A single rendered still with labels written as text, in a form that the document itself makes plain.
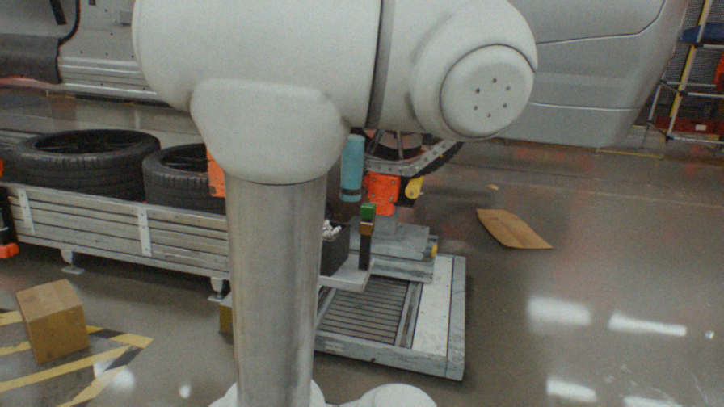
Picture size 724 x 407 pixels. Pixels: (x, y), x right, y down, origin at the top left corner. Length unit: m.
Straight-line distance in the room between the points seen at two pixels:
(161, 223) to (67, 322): 0.49
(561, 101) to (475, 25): 1.62
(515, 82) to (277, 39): 0.17
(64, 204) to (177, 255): 0.58
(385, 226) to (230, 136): 1.74
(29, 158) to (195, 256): 0.95
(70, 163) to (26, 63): 0.67
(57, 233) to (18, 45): 1.04
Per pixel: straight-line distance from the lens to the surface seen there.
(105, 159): 2.40
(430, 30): 0.34
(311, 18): 0.34
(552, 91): 1.93
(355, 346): 1.66
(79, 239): 2.32
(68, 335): 1.88
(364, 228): 1.26
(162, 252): 2.06
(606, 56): 1.96
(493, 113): 0.33
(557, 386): 1.82
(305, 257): 0.46
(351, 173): 1.73
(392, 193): 1.84
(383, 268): 2.02
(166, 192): 2.07
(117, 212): 2.15
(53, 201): 2.33
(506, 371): 1.80
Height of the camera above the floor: 1.11
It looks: 21 degrees down
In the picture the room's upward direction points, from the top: 4 degrees clockwise
